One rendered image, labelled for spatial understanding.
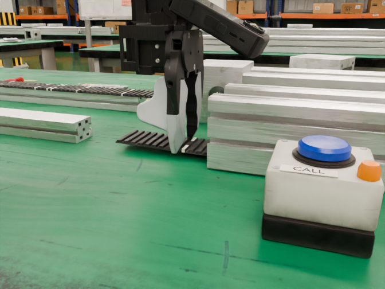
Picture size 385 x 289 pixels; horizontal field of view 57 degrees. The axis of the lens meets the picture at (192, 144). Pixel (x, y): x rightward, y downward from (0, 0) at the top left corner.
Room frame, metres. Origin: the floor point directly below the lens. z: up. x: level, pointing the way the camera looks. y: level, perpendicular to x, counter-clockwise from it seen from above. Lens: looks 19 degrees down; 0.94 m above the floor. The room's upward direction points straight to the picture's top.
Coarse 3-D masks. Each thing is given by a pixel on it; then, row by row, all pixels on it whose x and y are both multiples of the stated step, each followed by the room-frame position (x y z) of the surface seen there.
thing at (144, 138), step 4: (148, 132) 0.48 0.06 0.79; (156, 132) 0.48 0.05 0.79; (140, 136) 0.46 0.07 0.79; (144, 136) 0.47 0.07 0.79; (148, 136) 0.46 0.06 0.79; (152, 136) 0.47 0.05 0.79; (132, 140) 0.44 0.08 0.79; (136, 140) 0.44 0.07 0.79; (140, 140) 0.45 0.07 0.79; (144, 140) 0.44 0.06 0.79; (148, 140) 0.45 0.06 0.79; (132, 144) 0.44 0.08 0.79; (136, 144) 0.44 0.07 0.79; (140, 144) 0.43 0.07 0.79
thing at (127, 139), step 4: (132, 132) 0.48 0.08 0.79; (136, 132) 0.49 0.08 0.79; (140, 132) 0.48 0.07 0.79; (144, 132) 0.49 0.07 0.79; (124, 136) 0.46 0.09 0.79; (128, 136) 0.46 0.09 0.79; (132, 136) 0.46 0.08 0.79; (136, 136) 0.46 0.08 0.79; (116, 140) 0.45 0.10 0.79; (120, 140) 0.44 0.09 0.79; (124, 140) 0.44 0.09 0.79; (128, 140) 0.44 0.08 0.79
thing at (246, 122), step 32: (224, 96) 0.38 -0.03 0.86; (256, 96) 0.38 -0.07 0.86; (288, 96) 0.42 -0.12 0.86; (320, 96) 0.41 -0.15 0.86; (352, 96) 0.40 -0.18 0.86; (384, 96) 0.39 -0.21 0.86; (224, 128) 0.37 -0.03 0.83; (256, 128) 0.36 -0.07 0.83; (288, 128) 0.35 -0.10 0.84; (320, 128) 0.34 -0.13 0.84; (352, 128) 0.34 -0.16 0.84; (384, 128) 0.33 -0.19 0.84; (224, 160) 0.37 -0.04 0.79; (256, 160) 0.36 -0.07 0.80; (384, 160) 0.33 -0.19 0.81; (384, 192) 0.32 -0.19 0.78
